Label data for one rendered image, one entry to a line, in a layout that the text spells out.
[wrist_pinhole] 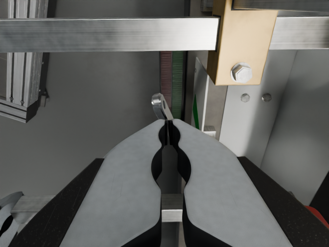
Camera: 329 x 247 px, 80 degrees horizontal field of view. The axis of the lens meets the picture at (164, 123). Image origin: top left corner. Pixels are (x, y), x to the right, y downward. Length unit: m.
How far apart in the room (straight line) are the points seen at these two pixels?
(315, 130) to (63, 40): 0.43
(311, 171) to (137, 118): 0.94
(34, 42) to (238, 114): 0.43
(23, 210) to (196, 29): 0.34
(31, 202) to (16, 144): 1.24
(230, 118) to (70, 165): 1.25
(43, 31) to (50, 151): 1.32
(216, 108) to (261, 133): 0.21
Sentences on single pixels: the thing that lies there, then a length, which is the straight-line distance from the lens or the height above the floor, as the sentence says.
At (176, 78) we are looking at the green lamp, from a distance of 0.36.
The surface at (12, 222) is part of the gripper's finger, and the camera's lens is 0.41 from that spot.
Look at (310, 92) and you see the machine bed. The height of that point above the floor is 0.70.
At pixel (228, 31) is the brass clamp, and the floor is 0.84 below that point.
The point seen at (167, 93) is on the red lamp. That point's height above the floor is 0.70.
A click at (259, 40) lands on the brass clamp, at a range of 0.23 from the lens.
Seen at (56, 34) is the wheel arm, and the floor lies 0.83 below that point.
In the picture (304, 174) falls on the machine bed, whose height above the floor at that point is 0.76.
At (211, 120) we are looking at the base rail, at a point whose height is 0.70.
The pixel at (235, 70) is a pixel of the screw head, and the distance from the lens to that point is 0.22.
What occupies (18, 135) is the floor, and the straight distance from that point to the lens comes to 1.56.
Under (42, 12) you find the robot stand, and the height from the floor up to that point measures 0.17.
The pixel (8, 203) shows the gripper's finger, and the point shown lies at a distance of 0.40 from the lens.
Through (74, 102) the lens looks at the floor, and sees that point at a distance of 1.26.
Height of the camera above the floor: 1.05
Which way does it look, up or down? 59 degrees down
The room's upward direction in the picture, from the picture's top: 179 degrees clockwise
